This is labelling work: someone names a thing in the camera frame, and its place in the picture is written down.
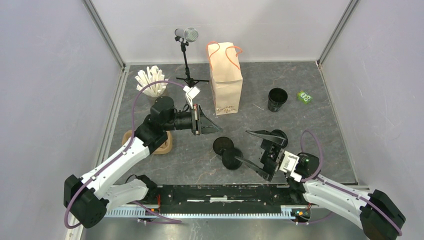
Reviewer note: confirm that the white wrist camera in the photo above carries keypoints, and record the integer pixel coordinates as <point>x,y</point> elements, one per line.
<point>289,164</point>
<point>190,94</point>

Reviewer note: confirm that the grey cup holding straws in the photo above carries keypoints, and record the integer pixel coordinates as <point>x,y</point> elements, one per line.
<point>152,100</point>

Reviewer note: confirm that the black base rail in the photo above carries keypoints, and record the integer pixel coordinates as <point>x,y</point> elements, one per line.
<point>227,199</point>

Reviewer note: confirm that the brown paper takeout bag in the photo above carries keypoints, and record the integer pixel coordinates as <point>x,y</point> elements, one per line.
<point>225,76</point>

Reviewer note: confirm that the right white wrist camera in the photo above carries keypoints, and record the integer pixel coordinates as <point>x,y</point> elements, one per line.
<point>289,164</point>

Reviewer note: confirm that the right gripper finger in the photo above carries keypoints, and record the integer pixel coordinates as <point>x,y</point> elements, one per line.
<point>268,136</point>
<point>265,172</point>

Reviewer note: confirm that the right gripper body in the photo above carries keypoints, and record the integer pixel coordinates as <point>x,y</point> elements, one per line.
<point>271,156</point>

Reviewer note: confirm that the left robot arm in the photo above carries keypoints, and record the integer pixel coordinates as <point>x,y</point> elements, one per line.
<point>89,197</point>

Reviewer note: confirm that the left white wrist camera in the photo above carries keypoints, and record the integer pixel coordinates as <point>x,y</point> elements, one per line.
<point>190,94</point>

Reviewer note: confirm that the bundle of white wrapped straws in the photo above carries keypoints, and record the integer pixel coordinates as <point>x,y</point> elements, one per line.
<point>150,75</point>

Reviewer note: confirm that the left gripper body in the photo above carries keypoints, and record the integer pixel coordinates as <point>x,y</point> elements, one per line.
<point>187,120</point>

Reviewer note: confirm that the single black cup lid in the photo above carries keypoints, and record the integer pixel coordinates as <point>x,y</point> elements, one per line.
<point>229,158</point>

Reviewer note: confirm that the green toy block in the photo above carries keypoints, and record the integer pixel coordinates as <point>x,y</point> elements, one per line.
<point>304,97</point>

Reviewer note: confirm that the microphone on black tripod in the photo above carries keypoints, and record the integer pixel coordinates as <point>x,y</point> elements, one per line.
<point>185,37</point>

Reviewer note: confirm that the black coffee cup with print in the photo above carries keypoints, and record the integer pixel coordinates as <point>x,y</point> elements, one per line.
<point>221,144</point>

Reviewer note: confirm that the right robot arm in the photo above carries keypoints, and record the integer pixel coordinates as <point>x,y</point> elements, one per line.
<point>374,213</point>

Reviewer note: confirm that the brown cardboard cup carrier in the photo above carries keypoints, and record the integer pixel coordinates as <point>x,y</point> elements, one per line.
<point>165,148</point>

